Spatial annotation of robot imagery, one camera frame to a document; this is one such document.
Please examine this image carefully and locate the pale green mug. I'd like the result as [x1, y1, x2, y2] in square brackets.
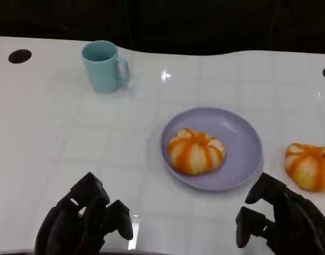
[81, 40, 130, 94]

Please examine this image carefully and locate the orange and white bread roll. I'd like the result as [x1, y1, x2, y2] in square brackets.
[168, 127, 227, 176]
[285, 142, 325, 193]

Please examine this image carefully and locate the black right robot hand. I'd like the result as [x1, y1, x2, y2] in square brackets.
[235, 172, 325, 255]

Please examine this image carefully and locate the lilac plate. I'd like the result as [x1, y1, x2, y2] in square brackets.
[161, 107, 264, 192]

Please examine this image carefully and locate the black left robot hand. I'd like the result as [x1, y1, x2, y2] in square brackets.
[34, 172, 134, 254]

